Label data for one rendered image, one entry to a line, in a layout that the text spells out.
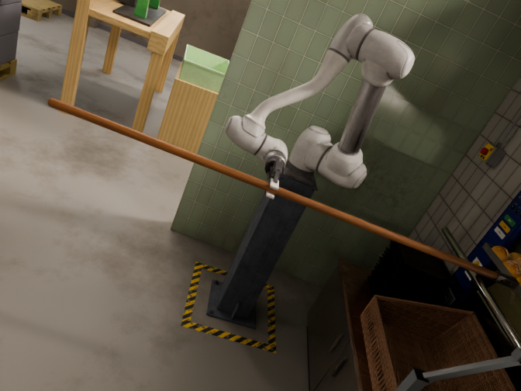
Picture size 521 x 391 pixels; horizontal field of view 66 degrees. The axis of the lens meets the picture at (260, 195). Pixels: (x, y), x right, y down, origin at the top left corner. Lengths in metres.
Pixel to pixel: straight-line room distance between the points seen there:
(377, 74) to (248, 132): 0.55
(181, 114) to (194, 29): 3.76
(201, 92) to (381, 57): 2.60
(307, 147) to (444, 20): 1.11
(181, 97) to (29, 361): 2.68
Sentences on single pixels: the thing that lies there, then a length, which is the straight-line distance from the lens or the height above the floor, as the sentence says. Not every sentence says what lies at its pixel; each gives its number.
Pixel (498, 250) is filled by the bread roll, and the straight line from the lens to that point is 2.00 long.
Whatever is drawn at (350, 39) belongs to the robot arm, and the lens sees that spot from 1.72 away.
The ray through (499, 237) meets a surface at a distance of 2.30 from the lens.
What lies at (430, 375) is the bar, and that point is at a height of 0.97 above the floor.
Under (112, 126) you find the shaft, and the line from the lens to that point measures 1.45.
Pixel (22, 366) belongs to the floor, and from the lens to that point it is 2.19.
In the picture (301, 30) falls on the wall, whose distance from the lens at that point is 2.53.
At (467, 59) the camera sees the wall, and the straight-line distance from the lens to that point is 2.74.
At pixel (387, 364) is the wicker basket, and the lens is 1.84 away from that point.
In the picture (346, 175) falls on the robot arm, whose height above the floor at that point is 1.17.
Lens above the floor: 1.79
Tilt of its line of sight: 26 degrees down
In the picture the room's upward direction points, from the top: 25 degrees clockwise
